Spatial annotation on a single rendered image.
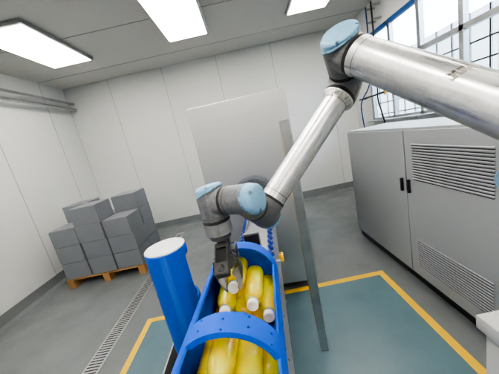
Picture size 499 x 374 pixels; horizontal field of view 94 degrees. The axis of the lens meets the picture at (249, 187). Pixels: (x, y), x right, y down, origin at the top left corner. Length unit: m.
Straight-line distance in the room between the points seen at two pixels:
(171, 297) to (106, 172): 4.67
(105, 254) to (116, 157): 2.52
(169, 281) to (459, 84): 1.66
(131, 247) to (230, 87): 3.62
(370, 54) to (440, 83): 0.20
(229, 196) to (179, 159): 4.85
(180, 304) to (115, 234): 2.34
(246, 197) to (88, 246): 3.76
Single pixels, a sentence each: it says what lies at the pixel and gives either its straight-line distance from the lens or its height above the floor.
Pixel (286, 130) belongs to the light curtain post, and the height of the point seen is 1.64.
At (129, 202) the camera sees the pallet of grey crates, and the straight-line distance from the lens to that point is 4.20.
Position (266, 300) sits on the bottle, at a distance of 0.91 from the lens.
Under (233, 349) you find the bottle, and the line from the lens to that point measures 0.69.
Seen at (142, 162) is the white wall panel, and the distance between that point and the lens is 5.77.
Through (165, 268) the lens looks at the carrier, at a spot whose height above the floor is 0.94.
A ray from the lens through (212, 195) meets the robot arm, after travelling 0.71.
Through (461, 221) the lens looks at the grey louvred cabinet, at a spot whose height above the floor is 0.80.
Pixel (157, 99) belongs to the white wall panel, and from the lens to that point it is 5.65.
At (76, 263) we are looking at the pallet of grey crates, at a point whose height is 0.39.
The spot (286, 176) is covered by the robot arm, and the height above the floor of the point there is 1.50.
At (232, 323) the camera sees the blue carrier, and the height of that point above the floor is 1.23.
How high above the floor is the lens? 1.65
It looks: 12 degrees down
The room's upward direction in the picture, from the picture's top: 12 degrees counter-clockwise
